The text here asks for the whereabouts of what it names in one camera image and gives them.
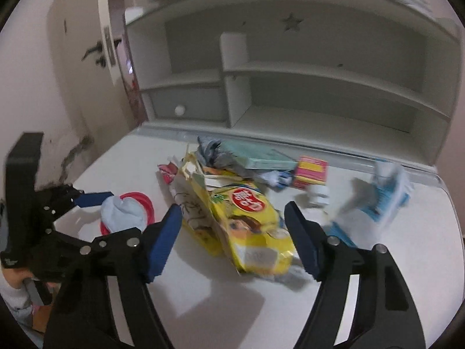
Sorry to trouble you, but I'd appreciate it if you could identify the yellow snack bag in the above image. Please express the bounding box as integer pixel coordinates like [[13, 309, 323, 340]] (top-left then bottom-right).
[[180, 152, 296, 277]]

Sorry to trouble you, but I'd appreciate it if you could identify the blue patterned wrapper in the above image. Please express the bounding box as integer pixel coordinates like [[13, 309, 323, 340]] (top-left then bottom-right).
[[195, 136, 239, 169]]

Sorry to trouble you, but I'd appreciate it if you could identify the light blue sock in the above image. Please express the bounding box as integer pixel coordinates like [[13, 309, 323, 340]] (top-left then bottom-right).
[[100, 196, 147, 233]]

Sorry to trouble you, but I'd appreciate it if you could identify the person's left hand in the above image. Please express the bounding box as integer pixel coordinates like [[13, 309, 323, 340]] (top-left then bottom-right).
[[1, 267, 34, 289]]

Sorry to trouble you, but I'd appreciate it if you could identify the red white small wrapper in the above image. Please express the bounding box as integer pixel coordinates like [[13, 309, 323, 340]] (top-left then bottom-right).
[[158, 156, 180, 185]]

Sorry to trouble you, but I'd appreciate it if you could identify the blue white plastic wrapper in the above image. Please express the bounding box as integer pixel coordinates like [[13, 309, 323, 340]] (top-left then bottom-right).
[[324, 161, 414, 250]]

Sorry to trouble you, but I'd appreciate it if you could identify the white small bottle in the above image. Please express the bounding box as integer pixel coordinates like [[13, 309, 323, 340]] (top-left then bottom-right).
[[306, 184, 330, 207]]

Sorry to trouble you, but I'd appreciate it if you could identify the grey drawer with knob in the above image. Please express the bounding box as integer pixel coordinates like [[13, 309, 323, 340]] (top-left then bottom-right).
[[148, 88, 228, 121]]

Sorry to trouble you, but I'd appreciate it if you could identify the pink yellow small box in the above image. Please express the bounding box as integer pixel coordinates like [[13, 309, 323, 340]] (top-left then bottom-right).
[[292, 156, 328, 189]]

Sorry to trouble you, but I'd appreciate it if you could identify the teal paper box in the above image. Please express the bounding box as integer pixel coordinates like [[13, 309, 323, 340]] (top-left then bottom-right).
[[219, 140, 297, 170]]

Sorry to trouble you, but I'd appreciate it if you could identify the beige wardrobe door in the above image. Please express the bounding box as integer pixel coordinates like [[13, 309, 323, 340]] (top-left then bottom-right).
[[50, 0, 135, 154]]

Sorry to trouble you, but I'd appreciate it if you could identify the white desk hutch shelf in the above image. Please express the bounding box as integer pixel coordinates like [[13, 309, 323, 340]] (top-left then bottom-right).
[[124, 0, 462, 169]]

